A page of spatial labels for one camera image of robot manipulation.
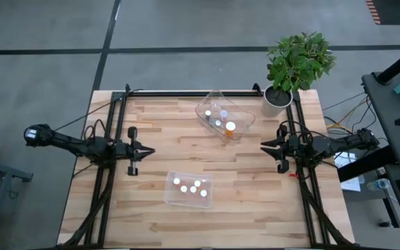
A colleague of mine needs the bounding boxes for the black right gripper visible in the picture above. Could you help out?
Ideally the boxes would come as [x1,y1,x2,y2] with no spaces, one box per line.
[260,124,302,174]

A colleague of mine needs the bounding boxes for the dark grey side desk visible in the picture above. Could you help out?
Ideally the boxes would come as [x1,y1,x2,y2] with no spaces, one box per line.
[337,67,400,250]

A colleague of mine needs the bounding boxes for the orange striped dark rug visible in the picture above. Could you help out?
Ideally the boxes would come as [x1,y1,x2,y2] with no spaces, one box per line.
[365,0,400,26]

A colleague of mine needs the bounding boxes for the black aluminium extrusion frame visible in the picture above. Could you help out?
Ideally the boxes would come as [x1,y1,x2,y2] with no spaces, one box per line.
[57,83,357,250]

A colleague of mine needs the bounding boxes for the black floor cable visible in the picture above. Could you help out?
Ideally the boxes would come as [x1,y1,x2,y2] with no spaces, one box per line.
[321,91,367,112]

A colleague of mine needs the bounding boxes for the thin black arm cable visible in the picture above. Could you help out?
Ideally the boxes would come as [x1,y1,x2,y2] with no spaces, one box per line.
[53,88,142,133]

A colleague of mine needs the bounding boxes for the clear plastic water bottle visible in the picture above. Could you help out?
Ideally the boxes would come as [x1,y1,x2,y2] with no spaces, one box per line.
[366,178,392,192]

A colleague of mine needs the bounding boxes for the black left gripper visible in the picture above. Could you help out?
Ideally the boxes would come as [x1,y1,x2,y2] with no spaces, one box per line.
[115,126,156,176]

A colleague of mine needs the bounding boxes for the yellow floor cable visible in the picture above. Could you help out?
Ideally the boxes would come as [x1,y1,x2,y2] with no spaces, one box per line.
[326,99,369,149]

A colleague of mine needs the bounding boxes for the large orange bottle white cap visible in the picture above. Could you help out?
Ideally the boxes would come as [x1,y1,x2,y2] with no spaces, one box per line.
[224,121,237,138]

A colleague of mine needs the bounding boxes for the clear plastic bin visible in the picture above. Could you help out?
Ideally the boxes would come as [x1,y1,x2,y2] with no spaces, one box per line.
[163,169,215,209]
[194,90,256,146]

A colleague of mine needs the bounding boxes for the white paper sheets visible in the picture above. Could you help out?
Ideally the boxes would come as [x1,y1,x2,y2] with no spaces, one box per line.
[333,151,366,193]

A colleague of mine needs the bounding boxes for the green potted plant white pot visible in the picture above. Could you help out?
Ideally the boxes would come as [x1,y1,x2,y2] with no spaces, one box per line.
[260,31,337,119]

